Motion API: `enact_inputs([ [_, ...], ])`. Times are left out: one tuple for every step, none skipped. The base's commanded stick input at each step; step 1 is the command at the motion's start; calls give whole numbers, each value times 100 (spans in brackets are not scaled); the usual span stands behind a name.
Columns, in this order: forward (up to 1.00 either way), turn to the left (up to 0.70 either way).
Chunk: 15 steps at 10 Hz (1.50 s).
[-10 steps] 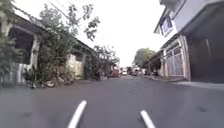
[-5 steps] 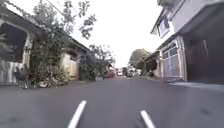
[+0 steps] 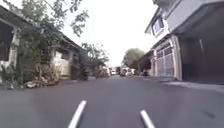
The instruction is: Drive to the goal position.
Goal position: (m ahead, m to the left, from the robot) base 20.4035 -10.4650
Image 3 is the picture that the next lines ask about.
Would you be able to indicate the row of parked vehicles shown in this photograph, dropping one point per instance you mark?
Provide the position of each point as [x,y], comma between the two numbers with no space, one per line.
[121,71]

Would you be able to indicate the bush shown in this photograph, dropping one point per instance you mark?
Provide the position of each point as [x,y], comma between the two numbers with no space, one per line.
[95,58]

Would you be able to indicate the round green tree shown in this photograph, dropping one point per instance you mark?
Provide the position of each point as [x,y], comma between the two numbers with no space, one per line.
[132,56]

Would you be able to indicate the grey asphalt road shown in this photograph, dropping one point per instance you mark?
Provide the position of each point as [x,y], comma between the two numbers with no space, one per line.
[113,96]

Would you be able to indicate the house with dark roof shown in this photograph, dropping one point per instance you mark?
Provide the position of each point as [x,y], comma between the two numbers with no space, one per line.
[63,56]

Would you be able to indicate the white metal gate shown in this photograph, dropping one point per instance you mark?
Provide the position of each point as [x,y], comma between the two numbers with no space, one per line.
[165,60]

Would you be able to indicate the robot's own part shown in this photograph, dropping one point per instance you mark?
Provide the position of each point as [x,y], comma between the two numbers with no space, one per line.
[146,119]
[77,114]

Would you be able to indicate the leafy tree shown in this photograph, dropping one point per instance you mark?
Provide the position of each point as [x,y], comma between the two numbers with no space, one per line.
[40,43]

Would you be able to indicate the white two-storey building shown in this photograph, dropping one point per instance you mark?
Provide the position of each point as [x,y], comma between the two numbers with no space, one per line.
[186,36]

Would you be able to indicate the pale concrete driveway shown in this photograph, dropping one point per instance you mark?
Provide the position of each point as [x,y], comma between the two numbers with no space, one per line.
[196,85]

